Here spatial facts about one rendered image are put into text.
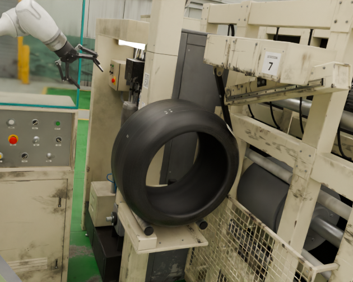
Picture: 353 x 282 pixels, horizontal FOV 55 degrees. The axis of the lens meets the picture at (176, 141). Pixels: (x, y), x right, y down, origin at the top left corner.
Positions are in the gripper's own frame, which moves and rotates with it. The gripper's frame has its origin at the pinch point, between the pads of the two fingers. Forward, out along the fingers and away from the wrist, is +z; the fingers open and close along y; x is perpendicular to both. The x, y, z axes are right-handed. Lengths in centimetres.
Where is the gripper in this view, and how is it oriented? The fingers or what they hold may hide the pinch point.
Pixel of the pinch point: (89, 77)
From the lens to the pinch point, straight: 167.2
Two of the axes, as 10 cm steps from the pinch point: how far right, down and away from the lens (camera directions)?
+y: 8.2, -5.7, -0.7
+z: 4.4, 5.4, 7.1
